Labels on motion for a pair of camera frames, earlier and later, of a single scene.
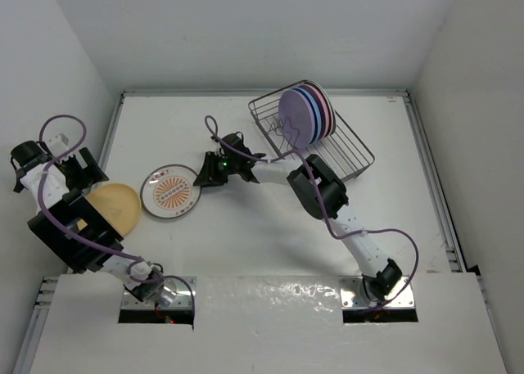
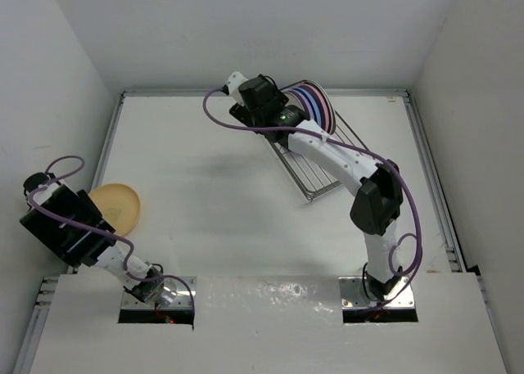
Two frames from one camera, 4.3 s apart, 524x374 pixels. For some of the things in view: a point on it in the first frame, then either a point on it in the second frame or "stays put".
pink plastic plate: (325, 110) stays put
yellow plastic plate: (119, 205) stays put
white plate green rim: (328, 98) stays put
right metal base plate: (352, 299) stays put
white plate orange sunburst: (168, 191) to (292, 99)
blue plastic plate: (317, 113) stays put
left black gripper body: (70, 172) to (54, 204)
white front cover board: (269, 326) stays put
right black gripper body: (233, 165) to (241, 113)
